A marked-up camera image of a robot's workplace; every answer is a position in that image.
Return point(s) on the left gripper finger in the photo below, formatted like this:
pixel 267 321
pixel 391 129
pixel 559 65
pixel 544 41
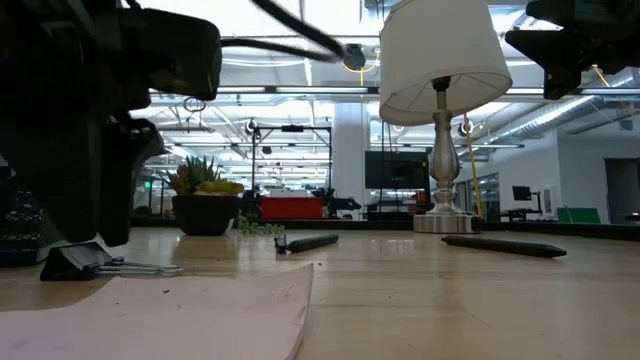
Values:
pixel 55 200
pixel 125 190

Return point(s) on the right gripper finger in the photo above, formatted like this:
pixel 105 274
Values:
pixel 570 11
pixel 560 55

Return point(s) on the black binder clip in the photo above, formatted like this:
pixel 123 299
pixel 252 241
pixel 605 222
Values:
pixel 75 260

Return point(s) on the black pen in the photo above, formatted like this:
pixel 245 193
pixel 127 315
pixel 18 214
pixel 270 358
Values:
pixel 312 243
pixel 505 246

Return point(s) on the black background robot arm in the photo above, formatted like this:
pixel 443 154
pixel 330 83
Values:
pixel 342 204

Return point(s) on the black mesh desk organizer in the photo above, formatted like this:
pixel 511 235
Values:
pixel 30 235

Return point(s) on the potted green succulent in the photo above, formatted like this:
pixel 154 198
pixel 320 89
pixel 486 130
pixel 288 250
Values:
pixel 205 215

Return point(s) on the white shade silver lamp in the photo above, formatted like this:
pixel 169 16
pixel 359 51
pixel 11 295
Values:
pixel 440 50

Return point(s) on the pink sticky note pad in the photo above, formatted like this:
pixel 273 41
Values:
pixel 150 320

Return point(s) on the small monitor on stand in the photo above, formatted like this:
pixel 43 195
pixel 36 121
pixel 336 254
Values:
pixel 522 193

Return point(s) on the dark grey door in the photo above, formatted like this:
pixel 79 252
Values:
pixel 622 190

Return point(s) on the green board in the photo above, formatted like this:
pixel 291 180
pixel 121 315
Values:
pixel 580 215

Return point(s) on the red storage box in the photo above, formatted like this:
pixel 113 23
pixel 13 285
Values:
pixel 290 207

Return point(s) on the black monitor screen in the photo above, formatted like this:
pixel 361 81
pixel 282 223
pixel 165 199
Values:
pixel 395 170

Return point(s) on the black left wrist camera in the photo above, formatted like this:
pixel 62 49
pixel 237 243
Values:
pixel 170 52

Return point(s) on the black ceiling camera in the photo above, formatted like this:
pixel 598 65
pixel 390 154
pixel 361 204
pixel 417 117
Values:
pixel 251 127
pixel 465 128

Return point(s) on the black workstation frame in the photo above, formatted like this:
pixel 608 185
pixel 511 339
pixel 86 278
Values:
pixel 292 128

